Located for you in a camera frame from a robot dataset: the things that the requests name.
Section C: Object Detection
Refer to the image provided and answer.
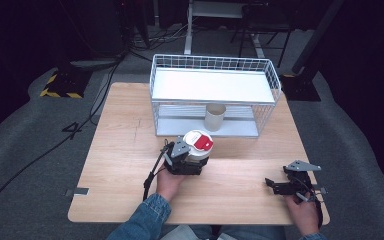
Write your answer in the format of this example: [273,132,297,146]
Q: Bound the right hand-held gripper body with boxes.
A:
[282,159,323,202]

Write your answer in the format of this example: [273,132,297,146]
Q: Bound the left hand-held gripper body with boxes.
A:
[163,135,194,176]

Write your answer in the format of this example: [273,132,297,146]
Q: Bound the white lidded cup red label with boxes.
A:
[182,129,214,165]

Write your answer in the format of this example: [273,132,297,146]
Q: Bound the white paper cup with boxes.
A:
[203,103,227,133]

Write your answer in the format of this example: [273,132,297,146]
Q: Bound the white wire rack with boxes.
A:
[149,53,283,139]

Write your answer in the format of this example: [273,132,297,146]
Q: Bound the person's left hand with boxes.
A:
[155,164,187,203]

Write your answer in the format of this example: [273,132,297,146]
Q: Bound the person's right hand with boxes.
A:
[284,193,322,237]

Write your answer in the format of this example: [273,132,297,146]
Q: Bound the grey tape strip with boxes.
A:
[311,183,329,196]
[64,187,90,197]

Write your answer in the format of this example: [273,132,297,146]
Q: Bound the black stand with base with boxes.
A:
[279,0,346,102]

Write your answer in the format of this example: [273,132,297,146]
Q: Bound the yellow black striped base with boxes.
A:
[39,68,93,100]

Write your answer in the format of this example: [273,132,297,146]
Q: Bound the black chair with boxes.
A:
[229,3,296,69]

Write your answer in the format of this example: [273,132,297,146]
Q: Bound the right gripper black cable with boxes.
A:
[294,175,325,230]

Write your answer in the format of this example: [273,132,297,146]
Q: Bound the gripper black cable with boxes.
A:
[142,139,176,202]
[294,175,325,230]

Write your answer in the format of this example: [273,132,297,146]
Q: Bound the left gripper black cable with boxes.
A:
[142,139,176,202]

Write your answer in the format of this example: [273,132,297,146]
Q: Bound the black floor cable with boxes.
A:
[0,49,138,240]

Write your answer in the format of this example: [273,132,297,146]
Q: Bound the white desk frame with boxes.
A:
[183,0,266,59]

